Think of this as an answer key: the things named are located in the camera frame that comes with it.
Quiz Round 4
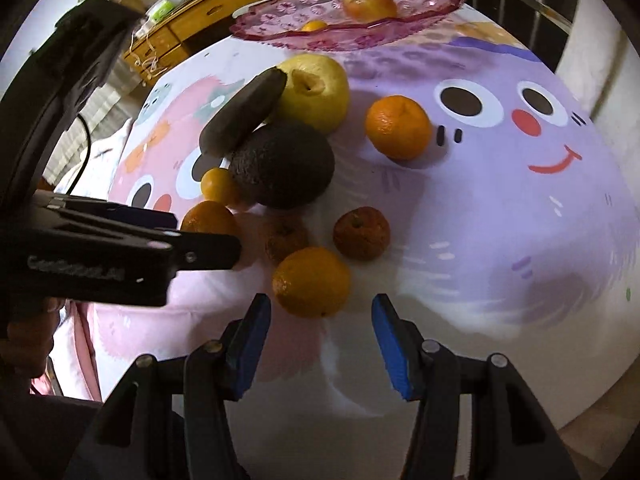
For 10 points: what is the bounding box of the mandarin orange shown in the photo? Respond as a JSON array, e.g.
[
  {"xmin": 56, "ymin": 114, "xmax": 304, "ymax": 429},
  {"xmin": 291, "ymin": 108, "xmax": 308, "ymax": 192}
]
[{"xmin": 271, "ymin": 247, "xmax": 352, "ymax": 318}]

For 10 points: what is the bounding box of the lace covered cabinet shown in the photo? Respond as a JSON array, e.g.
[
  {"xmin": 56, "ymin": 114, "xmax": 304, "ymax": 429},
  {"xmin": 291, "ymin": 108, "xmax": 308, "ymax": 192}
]
[{"xmin": 43, "ymin": 58, "xmax": 149, "ymax": 186}]

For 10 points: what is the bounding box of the black cable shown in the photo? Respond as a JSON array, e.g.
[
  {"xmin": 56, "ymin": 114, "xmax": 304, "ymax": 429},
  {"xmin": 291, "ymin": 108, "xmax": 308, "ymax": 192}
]
[{"xmin": 64, "ymin": 112, "xmax": 92, "ymax": 196}]

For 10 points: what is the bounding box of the dark avocado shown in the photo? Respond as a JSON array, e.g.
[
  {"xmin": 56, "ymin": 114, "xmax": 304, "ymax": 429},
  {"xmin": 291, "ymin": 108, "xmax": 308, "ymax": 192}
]
[{"xmin": 229, "ymin": 122, "xmax": 335, "ymax": 210}]

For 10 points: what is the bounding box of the small orange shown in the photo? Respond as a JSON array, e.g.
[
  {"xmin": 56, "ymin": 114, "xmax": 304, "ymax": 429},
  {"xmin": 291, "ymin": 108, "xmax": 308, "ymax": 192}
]
[
  {"xmin": 201, "ymin": 167, "xmax": 243, "ymax": 208},
  {"xmin": 300, "ymin": 20, "xmax": 328, "ymax": 32}
]

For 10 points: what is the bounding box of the white curtain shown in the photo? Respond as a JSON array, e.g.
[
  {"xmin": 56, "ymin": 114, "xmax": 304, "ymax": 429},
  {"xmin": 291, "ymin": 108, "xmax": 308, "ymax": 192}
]
[{"xmin": 554, "ymin": 0, "xmax": 640, "ymax": 162}]

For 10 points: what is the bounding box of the person's left hand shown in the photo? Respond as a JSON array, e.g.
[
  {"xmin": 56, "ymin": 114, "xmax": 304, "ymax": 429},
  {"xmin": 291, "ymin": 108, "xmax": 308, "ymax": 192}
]
[{"xmin": 1, "ymin": 298, "xmax": 65, "ymax": 379}]

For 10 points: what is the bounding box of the pink plastic fruit bowl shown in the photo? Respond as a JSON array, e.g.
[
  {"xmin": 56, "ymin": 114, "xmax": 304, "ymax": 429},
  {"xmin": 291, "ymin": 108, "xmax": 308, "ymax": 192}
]
[{"xmin": 231, "ymin": 0, "xmax": 464, "ymax": 52}]

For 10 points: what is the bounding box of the dark red fruit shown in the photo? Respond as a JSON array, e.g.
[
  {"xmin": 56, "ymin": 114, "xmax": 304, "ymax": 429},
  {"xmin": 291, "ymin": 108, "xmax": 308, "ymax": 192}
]
[
  {"xmin": 333, "ymin": 206, "xmax": 390, "ymax": 261},
  {"xmin": 262, "ymin": 214, "xmax": 310, "ymax": 266}
]

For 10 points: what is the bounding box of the wooden desk with drawers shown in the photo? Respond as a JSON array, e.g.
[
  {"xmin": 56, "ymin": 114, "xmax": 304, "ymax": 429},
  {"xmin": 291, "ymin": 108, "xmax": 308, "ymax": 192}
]
[{"xmin": 122, "ymin": 0, "xmax": 264, "ymax": 86}]

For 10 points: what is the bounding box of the large mandarin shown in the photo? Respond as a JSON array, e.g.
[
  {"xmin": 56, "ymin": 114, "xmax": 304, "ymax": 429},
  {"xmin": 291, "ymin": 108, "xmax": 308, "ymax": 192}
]
[{"xmin": 180, "ymin": 200, "xmax": 240, "ymax": 236}]

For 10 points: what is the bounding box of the yellow pear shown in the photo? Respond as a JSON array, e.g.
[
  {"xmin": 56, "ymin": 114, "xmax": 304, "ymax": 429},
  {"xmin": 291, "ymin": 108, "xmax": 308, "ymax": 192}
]
[{"xmin": 270, "ymin": 53, "xmax": 350, "ymax": 136}]

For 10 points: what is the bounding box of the red apple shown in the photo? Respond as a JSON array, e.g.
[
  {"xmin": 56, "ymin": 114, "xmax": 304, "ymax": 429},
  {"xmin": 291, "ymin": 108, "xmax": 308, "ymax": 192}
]
[{"xmin": 342, "ymin": 0, "xmax": 397, "ymax": 23}]

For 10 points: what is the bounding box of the overripe black banana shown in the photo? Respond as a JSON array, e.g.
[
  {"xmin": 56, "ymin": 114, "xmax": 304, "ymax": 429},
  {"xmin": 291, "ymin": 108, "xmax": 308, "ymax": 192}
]
[{"xmin": 200, "ymin": 66, "xmax": 288, "ymax": 158}]

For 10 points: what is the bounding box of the cartoon printed tablecloth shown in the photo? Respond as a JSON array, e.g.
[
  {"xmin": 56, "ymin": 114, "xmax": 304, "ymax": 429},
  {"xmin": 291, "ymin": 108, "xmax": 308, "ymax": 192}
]
[{"xmin": 229, "ymin": 10, "xmax": 639, "ymax": 479}]

